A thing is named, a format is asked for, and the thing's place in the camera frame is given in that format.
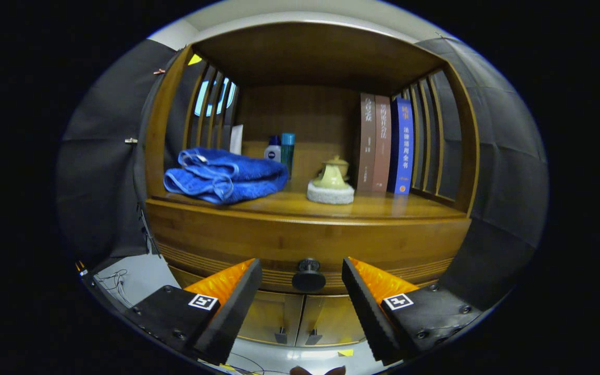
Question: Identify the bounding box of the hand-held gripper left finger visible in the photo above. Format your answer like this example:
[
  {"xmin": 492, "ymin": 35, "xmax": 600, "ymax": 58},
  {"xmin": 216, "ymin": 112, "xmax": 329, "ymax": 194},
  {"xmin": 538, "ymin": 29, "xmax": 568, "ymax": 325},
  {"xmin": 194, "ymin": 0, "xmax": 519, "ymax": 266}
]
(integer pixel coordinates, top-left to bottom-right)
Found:
[{"xmin": 126, "ymin": 259, "xmax": 263, "ymax": 365}]

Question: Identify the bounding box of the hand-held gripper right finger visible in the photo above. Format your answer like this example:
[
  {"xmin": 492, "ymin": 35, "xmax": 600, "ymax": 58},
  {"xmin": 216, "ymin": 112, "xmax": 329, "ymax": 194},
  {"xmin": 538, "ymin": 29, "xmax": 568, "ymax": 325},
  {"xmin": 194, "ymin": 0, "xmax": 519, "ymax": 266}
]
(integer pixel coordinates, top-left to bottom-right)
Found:
[{"xmin": 342, "ymin": 257, "xmax": 483, "ymax": 364}]

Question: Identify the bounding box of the black drawer knob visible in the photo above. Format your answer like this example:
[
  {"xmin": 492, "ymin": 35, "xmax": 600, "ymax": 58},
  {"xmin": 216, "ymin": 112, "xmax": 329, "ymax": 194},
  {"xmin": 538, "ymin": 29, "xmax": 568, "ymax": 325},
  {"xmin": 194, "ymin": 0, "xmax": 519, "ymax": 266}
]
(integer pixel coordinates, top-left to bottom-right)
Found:
[{"xmin": 292, "ymin": 258, "xmax": 327, "ymax": 293}]

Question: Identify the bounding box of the wooden drawer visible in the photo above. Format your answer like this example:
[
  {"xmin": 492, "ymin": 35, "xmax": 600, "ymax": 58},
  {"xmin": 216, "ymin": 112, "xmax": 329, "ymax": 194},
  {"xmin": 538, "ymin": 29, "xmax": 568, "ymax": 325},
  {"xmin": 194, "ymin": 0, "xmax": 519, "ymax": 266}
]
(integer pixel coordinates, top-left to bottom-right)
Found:
[{"xmin": 149, "ymin": 208, "xmax": 471, "ymax": 295}]

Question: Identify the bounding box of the green scrub brush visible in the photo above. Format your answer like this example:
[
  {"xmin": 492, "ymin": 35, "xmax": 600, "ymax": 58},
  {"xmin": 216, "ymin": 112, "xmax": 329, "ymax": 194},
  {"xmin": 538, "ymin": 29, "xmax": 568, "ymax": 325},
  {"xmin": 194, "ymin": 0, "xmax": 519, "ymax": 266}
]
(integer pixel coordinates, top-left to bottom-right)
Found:
[{"xmin": 307, "ymin": 162, "xmax": 355, "ymax": 205}]

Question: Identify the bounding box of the wooden cabinet door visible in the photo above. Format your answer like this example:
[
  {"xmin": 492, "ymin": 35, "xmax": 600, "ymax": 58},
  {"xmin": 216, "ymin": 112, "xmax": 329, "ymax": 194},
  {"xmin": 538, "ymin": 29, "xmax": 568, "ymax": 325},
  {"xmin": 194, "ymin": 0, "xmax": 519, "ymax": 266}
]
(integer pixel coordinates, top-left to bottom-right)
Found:
[
  {"xmin": 237, "ymin": 291, "xmax": 305, "ymax": 347},
  {"xmin": 296, "ymin": 294, "xmax": 367, "ymax": 347}
]

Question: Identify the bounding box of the wooden countertop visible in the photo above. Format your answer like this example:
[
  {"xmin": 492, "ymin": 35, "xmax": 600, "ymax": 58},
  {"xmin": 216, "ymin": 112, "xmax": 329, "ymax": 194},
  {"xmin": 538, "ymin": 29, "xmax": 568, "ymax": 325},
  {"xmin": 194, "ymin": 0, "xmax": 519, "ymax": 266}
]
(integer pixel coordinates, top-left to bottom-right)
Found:
[{"xmin": 146, "ymin": 189, "xmax": 470, "ymax": 222}]

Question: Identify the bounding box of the wooden cabinet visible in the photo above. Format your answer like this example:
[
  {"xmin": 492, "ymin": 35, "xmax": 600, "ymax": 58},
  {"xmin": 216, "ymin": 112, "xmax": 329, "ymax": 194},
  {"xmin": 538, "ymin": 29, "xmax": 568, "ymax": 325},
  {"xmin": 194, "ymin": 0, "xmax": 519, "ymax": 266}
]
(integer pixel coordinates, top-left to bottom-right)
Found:
[{"xmin": 144, "ymin": 21, "xmax": 480, "ymax": 347}]

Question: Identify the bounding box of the folded blue towel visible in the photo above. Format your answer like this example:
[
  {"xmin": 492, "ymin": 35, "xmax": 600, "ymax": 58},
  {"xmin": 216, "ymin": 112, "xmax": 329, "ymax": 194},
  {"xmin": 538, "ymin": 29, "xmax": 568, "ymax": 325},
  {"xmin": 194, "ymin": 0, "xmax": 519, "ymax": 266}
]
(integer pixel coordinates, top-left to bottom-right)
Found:
[{"xmin": 164, "ymin": 147, "xmax": 289, "ymax": 205}]

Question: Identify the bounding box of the beige lidded tea cup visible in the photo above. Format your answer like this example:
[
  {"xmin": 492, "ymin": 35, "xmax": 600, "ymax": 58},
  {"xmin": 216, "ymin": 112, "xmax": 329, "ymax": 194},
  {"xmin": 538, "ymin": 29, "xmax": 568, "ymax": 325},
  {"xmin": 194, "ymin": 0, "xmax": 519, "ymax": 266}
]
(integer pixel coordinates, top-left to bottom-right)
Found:
[{"xmin": 321, "ymin": 155, "xmax": 352, "ymax": 183}]

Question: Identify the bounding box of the dark brown book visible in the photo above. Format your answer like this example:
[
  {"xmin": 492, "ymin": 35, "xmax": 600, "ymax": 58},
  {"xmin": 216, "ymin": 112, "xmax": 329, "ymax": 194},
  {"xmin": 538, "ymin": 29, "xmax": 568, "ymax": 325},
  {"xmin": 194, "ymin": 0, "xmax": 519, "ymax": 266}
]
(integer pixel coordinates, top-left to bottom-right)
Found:
[{"xmin": 356, "ymin": 93, "xmax": 378, "ymax": 192}]

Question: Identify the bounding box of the reddish brown book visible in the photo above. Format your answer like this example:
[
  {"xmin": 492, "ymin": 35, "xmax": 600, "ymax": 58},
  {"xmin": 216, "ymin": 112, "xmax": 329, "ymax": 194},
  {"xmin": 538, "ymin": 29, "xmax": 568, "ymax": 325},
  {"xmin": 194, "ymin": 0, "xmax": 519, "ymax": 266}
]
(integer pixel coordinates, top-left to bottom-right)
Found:
[{"xmin": 372, "ymin": 95, "xmax": 393, "ymax": 193}]

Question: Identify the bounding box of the blue book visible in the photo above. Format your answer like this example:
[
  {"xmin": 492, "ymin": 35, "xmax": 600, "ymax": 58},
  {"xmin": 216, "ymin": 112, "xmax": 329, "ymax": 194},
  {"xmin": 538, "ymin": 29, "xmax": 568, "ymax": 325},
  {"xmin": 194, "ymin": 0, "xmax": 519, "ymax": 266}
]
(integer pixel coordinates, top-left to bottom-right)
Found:
[{"xmin": 387, "ymin": 98, "xmax": 414, "ymax": 195}]

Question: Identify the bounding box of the white bottle with blue cap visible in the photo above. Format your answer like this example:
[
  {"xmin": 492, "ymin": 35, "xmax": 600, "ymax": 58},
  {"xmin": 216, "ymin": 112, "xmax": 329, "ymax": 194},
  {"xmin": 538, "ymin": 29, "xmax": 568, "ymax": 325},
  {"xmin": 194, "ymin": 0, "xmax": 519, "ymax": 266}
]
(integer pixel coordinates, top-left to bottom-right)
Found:
[{"xmin": 264, "ymin": 135, "xmax": 282, "ymax": 162}]

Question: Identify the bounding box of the blue bottle with teal cap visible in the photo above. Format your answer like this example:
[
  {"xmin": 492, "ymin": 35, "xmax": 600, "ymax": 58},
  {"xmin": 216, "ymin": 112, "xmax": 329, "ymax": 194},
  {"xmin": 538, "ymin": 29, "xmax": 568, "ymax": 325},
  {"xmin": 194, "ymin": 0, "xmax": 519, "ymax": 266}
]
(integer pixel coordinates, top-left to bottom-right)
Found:
[{"xmin": 281, "ymin": 132, "xmax": 296, "ymax": 178}]

